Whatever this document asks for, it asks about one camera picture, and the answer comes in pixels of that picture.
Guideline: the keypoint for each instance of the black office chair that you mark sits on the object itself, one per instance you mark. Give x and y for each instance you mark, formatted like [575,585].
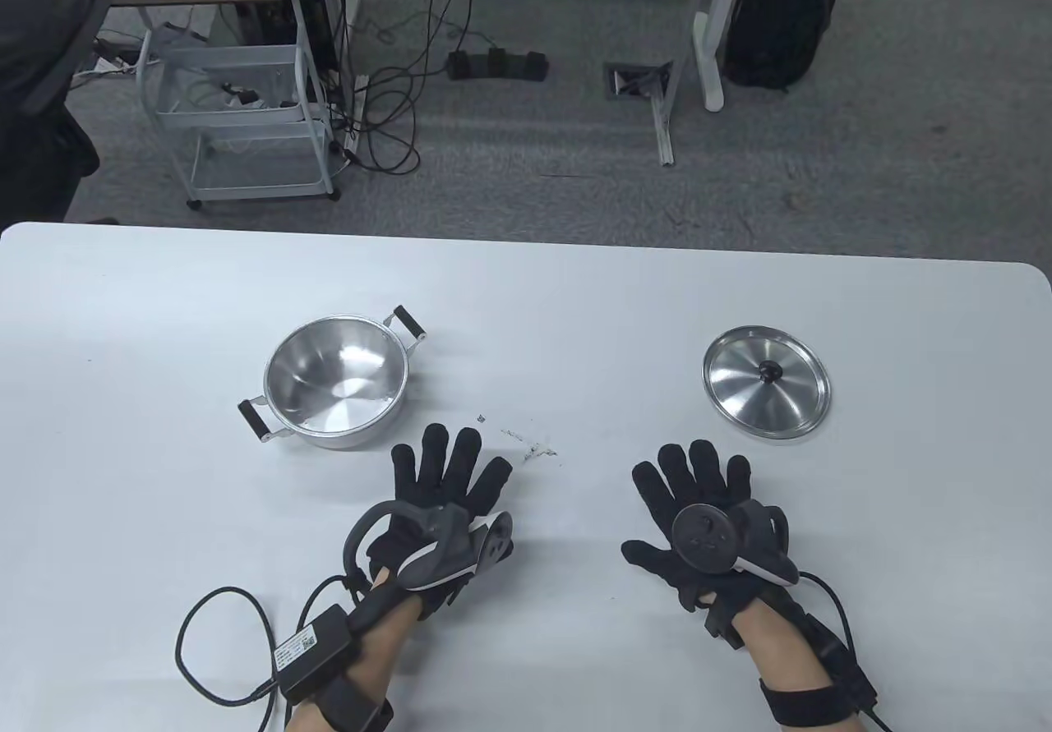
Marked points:
[33,66]

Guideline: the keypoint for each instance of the person's right hand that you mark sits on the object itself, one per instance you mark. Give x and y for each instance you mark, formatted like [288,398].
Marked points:
[699,477]

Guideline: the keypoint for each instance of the person's right forearm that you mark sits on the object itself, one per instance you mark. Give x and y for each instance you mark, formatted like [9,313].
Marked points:
[789,650]

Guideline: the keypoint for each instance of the metal floor socket box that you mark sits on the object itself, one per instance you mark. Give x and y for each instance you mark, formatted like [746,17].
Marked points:
[637,80]

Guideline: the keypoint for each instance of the black right wrist module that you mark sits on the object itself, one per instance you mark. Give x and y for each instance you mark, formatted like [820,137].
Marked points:
[846,662]

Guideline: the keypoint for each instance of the grey right hand controller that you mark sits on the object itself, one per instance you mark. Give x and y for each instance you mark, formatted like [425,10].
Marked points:
[703,539]

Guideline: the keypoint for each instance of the stainless steel pot lid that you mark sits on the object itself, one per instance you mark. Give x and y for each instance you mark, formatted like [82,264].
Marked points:
[740,391]

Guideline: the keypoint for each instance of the black labelled left wrist module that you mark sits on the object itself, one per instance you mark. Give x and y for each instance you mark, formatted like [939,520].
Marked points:
[312,654]

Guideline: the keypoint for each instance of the white table leg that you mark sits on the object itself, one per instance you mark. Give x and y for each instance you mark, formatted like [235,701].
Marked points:
[708,50]

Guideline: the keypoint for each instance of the black computer tower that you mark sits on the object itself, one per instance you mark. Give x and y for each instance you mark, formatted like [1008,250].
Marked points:
[312,9]

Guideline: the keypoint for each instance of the grey metal table foot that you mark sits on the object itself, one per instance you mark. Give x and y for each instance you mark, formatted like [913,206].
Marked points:
[662,132]

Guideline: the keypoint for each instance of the person's left forearm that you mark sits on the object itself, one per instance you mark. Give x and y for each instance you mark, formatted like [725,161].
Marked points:
[386,642]

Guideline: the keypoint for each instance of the black backpack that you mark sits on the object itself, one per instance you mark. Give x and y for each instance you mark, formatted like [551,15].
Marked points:
[781,17]

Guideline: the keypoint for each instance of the grey hand controller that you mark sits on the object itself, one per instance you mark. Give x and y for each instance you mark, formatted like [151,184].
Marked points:
[444,555]
[703,539]

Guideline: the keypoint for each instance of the person's left hand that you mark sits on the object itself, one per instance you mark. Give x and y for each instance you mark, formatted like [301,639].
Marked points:
[448,477]

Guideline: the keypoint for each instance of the grey left hand controller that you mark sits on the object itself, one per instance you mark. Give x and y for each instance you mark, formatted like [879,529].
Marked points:
[444,555]

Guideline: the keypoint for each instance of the black power strip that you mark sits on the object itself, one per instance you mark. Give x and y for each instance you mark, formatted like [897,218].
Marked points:
[497,65]

